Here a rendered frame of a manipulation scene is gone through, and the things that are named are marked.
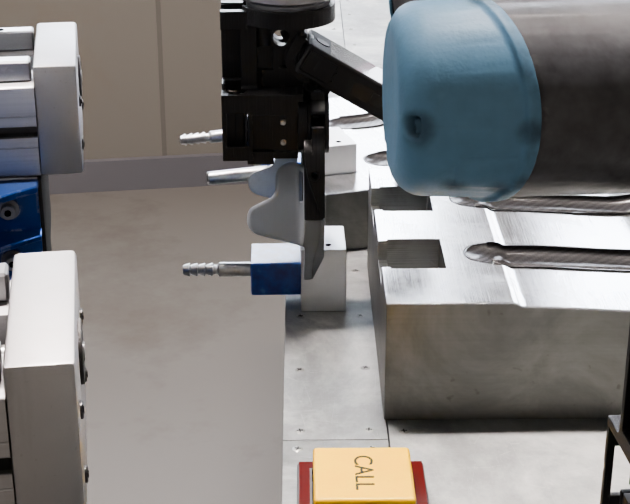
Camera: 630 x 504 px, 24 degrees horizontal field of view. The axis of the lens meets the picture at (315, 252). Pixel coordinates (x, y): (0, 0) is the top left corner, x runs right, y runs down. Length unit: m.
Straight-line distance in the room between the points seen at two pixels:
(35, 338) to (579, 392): 0.44
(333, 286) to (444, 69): 0.65
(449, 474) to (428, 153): 0.46
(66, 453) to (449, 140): 0.28
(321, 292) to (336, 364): 0.09
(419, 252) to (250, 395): 1.63
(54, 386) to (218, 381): 2.05
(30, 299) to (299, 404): 0.33
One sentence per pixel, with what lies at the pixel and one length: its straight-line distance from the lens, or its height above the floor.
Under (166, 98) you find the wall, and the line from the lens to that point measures 3.61.
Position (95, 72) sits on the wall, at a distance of 3.58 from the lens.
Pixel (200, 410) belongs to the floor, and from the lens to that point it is 2.65.
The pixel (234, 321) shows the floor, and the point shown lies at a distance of 2.96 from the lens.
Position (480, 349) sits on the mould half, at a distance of 1.00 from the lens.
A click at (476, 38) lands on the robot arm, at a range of 0.53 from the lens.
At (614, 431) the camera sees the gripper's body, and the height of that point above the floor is 0.98.
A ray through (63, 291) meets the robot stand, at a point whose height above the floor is 0.99.
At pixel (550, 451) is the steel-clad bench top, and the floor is 0.80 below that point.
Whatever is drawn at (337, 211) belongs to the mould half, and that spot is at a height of 0.84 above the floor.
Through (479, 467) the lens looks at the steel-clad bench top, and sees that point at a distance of 0.97.
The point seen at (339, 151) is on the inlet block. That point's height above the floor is 0.88.
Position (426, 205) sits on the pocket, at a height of 0.87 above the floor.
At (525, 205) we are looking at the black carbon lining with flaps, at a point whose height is 0.88.
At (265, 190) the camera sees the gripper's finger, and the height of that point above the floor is 0.88.
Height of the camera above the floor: 1.31
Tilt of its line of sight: 24 degrees down
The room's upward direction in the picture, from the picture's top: straight up
